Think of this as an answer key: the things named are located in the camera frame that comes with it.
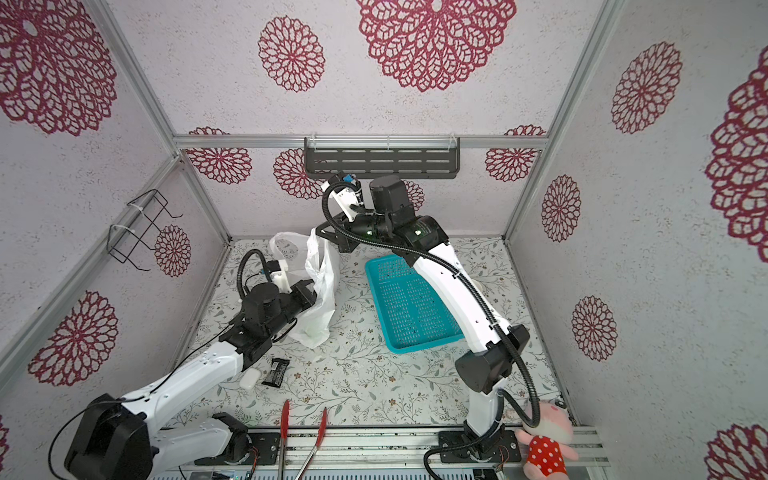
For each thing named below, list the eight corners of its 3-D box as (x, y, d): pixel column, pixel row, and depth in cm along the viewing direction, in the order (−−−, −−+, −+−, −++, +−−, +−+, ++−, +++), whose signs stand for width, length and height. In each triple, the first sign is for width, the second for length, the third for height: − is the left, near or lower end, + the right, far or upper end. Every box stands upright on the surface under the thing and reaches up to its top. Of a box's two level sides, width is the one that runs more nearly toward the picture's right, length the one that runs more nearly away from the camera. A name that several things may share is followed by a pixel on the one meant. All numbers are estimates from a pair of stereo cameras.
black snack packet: (265, 385, 86) (262, 382, 84) (275, 360, 91) (272, 357, 88) (280, 387, 86) (277, 384, 83) (289, 363, 90) (286, 359, 88)
